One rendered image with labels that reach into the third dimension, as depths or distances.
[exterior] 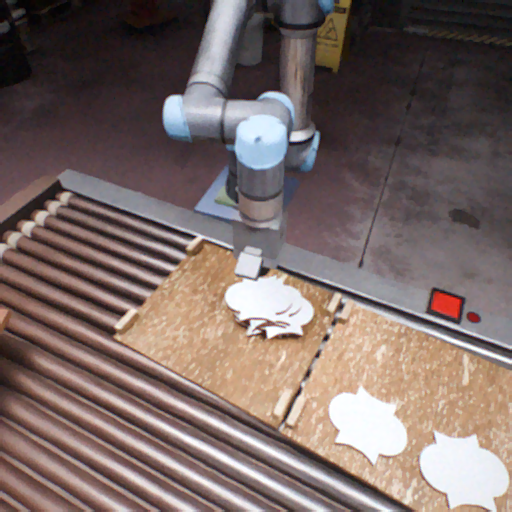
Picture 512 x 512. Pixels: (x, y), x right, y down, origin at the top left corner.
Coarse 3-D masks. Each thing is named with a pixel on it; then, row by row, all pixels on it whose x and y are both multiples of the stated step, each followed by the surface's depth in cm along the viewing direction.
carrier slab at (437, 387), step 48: (336, 336) 92; (384, 336) 92; (336, 384) 84; (384, 384) 84; (432, 384) 85; (480, 384) 85; (288, 432) 78; (336, 432) 78; (480, 432) 78; (384, 480) 73
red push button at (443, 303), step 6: (438, 294) 101; (444, 294) 101; (438, 300) 100; (444, 300) 100; (450, 300) 100; (456, 300) 100; (432, 306) 98; (438, 306) 98; (444, 306) 98; (450, 306) 98; (456, 306) 98; (444, 312) 97; (450, 312) 97; (456, 312) 97
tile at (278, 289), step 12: (276, 276) 94; (228, 288) 92; (240, 288) 92; (252, 288) 92; (264, 288) 92; (276, 288) 92; (228, 300) 90; (240, 300) 90; (252, 300) 90; (264, 300) 90; (276, 300) 90; (288, 300) 90; (240, 312) 88; (252, 312) 88; (264, 312) 88; (276, 312) 88
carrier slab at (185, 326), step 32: (224, 256) 108; (160, 288) 101; (192, 288) 101; (224, 288) 101; (320, 288) 101; (160, 320) 95; (192, 320) 95; (224, 320) 95; (320, 320) 95; (160, 352) 89; (192, 352) 89; (224, 352) 89; (256, 352) 89; (288, 352) 89; (224, 384) 84; (256, 384) 84; (288, 384) 84; (256, 416) 80
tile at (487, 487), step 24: (432, 432) 78; (432, 456) 74; (456, 456) 74; (480, 456) 74; (432, 480) 72; (456, 480) 72; (480, 480) 72; (504, 480) 72; (456, 504) 69; (480, 504) 69
